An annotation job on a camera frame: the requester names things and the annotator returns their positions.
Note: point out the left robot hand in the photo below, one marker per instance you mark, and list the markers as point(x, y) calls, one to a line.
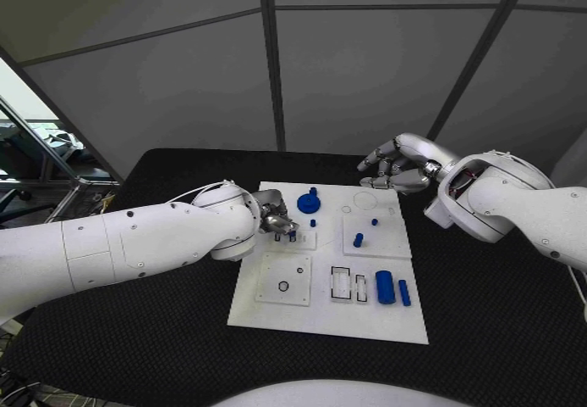
point(274, 215)

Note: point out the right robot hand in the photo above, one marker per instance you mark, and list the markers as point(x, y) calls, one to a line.
point(412, 165)

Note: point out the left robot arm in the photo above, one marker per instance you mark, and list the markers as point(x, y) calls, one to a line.
point(137, 235)

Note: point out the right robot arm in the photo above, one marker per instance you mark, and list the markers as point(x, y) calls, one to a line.
point(503, 203)

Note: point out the white task board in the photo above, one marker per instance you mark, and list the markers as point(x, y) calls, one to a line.
point(330, 264)

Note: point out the blue gear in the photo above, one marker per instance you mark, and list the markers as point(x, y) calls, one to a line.
point(308, 202)

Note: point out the blue short cylinder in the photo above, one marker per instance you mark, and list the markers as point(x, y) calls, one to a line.
point(357, 240)

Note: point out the large blue cylinder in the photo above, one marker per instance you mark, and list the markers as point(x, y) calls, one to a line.
point(385, 287)

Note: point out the thin long blue cylinder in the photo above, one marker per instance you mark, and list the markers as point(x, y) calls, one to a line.
point(403, 293)

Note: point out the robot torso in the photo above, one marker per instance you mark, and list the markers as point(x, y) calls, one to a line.
point(338, 394)

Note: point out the metal frame rack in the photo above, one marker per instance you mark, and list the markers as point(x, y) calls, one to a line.
point(50, 159)

